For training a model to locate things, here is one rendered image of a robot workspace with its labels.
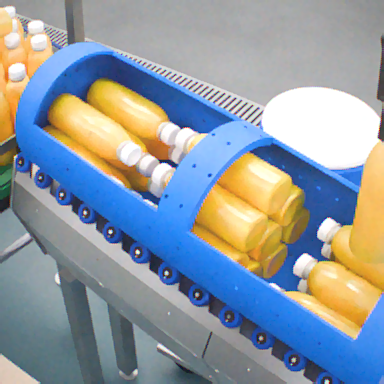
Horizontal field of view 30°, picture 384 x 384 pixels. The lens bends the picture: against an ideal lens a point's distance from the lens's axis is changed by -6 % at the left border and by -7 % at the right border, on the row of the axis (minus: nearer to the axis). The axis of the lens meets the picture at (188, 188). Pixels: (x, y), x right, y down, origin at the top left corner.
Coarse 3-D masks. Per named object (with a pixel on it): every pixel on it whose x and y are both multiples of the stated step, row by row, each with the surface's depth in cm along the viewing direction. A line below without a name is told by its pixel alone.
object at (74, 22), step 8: (72, 0) 197; (80, 0) 199; (72, 8) 199; (80, 8) 201; (72, 16) 200; (80, 16) 202; (72, 24) 203; (80, 24) 204; (72, 32) 205; (80, 32) 206; (72, 40) 207; (80, 40) 208
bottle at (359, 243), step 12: (372, 156) 93; (372, 168) 93; (372, 180) 93; (360, 192) 98; (372, 192) 94; (360, 204) 98; (372, 204) 95; (360, 216) 99; (372, 216) 96; (360, 228) 100; (372, 228) 98; (360, 240) 101; (372, 240) 99; (360, 252) 102; (372, 252) 100
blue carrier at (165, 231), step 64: (64, 64) 142; (128, 64) 153; (192, 128) 152; (256, 128) 130; (128, 192) 128; (192, 192) 121; (320, 192) 135; (192, 256) 122; (320, 256) 137; (256, 320) 119; (320, 320) 108
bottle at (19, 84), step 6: (12, 78) 162; (18, 78) 162; (24, 78) 164; (12, 84) 163; (18, 84) 162; (24, 84) 163; (6, 90) 164; (12, 90) 163; (18, 90) 163; (6, 96) 164; (12, 96) 163; (18, 96) 163; (12, 102) 164; (18, 102) 164; (12, 108) 165; (12, 114) 167; (12, 120) 168
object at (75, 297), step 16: (64, 272) 183; (64, 288) 185; (80, 288) 185; (80, 304) 188; (80, 320) 192; (80, 336) 196; (80, 352) 204; (96, 352) 206; (80, 368) 212; (96, 368) 210
